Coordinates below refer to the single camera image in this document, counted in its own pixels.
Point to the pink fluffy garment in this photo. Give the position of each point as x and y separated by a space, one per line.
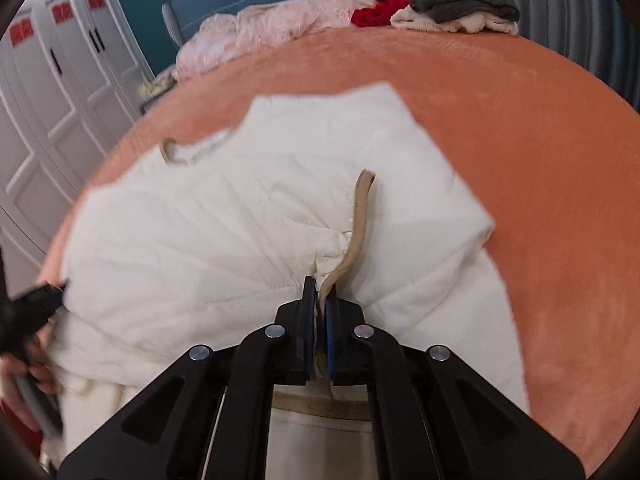
280 22

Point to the orange fleece blanket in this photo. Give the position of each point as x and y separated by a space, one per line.
525 160

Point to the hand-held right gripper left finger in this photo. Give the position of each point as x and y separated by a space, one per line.
309 325

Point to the person's left hand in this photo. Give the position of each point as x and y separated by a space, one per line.
17 395

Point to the white quilted coat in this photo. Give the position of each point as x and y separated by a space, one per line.
225 220

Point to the dark grey knit garment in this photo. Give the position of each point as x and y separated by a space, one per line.
460 2

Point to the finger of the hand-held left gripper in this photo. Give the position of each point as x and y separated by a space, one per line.
45 296

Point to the red garment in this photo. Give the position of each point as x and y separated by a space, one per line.
380 10

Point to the cream fleece garment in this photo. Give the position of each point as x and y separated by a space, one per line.
415 19

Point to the yellowish patterned cloth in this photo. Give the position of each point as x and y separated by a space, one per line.
156 89

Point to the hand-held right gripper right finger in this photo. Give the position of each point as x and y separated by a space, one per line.
330 340

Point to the grey pleated curtain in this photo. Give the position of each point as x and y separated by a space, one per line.
565 10

